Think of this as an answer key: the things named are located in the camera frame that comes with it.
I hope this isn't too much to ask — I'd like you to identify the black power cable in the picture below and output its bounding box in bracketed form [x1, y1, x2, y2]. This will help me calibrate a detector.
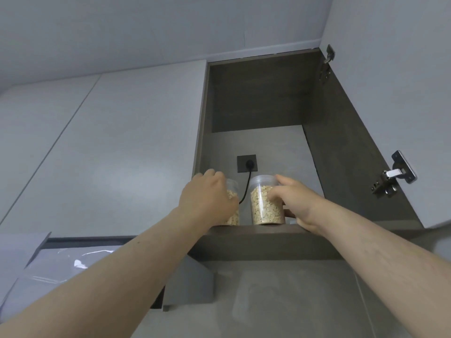
[239, 165, 253, 205]

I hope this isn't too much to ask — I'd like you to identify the metal cabinet hinge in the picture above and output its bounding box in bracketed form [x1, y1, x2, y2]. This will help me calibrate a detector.
[370, 150, 418, 200]
[319, 44, 335, 83]

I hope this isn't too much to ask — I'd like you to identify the person's left hand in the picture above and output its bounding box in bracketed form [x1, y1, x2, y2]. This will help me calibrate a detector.
[175, 168, 240, 237]

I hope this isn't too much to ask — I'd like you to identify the dark wood wall cabinet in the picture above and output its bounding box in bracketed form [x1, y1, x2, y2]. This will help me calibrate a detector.
[190, 47, 425, 261]

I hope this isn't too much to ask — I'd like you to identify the dark wall socket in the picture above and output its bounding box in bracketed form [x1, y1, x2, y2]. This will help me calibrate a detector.
[236, 154, 258, 174]

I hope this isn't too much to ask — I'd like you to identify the person's right forearm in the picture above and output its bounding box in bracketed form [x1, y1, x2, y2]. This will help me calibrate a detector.
[310, 197, 451, 338]

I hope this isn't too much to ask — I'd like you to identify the grey range hood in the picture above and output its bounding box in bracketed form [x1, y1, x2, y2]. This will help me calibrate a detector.
[0, 231, 216, 314]

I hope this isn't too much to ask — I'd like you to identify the person's left forearm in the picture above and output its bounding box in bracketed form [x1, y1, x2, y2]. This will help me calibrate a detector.
[0, 207, 212, 338]

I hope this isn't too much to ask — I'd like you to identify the clear plastic oat jar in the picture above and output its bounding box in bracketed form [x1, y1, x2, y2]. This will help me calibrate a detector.
[249, 175, 286, 226]
[220, 178, 241, 226]

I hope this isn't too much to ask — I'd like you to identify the person's right hand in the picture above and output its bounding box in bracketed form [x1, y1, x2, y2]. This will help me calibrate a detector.
[267, 174, 327, 237]

